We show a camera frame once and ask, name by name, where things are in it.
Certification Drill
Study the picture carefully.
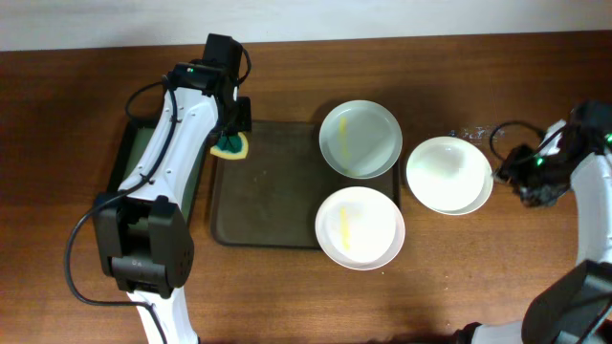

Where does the green and yellow sponge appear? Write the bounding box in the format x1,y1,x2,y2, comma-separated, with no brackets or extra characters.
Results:
209,132,249,161

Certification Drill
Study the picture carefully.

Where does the cream white plate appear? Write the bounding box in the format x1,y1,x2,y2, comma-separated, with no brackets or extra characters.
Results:
405,137,493,216

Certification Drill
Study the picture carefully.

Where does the pale grey plate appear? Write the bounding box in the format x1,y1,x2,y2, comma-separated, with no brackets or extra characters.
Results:
318,100,403,180

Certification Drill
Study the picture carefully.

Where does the white plate with yellow stain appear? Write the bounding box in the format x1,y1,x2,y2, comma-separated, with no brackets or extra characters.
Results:
315,186,405,270

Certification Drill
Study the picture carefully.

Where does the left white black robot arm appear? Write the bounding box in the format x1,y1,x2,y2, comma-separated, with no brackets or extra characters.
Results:
92,33,251,343

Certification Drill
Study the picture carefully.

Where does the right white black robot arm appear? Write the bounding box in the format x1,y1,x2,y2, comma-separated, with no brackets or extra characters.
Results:
449,100,611,344

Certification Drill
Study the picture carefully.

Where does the small black tray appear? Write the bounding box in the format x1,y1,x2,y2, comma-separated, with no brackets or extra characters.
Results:
105,123,206,226

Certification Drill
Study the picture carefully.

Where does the large brown serving tray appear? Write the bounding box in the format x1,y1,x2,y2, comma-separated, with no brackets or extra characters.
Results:
210,121,401,249

